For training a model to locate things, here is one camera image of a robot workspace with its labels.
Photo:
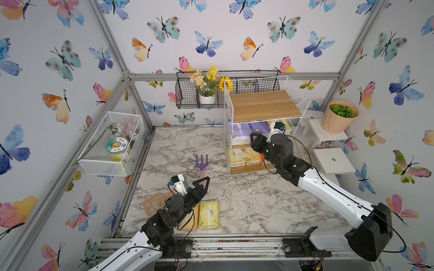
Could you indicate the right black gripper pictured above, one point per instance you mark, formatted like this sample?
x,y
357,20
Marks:
x,y
260,143

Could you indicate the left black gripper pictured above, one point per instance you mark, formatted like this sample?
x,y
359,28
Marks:
x,y
199,191

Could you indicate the purple tissue pack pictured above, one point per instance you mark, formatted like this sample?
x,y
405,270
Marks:
x,y
240,133
260,128

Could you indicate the green tissue pack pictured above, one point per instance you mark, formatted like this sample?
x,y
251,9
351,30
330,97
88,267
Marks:
x,y
209,215

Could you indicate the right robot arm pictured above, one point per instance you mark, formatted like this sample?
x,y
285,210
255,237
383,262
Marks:
x,y
370,225

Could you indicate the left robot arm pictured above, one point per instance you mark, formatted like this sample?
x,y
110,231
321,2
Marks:
x,y
156,236

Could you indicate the pale yellow tissue pack bottom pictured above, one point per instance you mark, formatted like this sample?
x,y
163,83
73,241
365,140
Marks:
x,y
237,157

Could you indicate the green tissue pack middle shelf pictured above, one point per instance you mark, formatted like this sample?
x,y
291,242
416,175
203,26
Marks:
x,y
288,126

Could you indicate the white lower step shelf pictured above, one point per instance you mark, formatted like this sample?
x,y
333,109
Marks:
x,y
333,161

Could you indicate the purple garden fork toy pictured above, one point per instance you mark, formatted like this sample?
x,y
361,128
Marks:
x,y
202,164

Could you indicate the orange plastic scoop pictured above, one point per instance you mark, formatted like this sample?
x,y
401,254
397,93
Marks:
x,y
155,203

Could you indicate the flower pot with yellow flowers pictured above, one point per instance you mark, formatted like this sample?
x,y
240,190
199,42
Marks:
x,y
210,84

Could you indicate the pink pot with green plant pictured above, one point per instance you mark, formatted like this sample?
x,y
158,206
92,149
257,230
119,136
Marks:
x,y
333,122

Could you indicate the artificial pink flower stem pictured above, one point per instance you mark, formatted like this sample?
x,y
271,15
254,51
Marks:
x,y
95,149

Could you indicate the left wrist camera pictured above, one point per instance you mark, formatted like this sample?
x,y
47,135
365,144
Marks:
x,y
179,184

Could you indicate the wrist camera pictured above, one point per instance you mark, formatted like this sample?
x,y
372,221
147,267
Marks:
x,y
179,184
276,127

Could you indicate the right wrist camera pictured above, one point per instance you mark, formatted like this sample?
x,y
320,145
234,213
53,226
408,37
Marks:
x,y
276,127

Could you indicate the white wire shelf rack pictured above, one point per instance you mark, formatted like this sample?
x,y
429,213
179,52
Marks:
x,y
263,105

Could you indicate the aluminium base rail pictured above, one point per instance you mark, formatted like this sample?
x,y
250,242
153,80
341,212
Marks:
x,y
252,248

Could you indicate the black wire wall basket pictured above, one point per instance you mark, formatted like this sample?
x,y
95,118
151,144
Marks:
x,y
188,95

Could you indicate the white wire wall basket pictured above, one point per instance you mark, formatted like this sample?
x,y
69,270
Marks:
x,y
112,168

